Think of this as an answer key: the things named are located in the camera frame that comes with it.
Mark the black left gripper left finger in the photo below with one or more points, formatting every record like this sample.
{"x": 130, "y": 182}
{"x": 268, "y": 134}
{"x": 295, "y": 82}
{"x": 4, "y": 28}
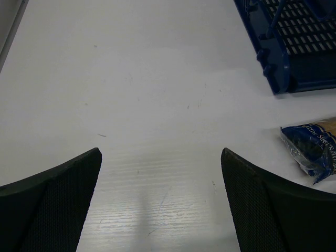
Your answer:
{"x": 47, "y": 211}

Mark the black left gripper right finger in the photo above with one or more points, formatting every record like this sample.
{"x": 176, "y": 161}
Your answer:
{"x": 271, "y": 213}

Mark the spaghetti bag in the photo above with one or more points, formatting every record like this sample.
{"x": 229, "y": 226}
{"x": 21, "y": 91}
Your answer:
{"x": 312, "y": 145}

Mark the blue stacked plastic tray shelf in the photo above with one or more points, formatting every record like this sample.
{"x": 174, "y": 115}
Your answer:
{"x": 294, "y": 42}

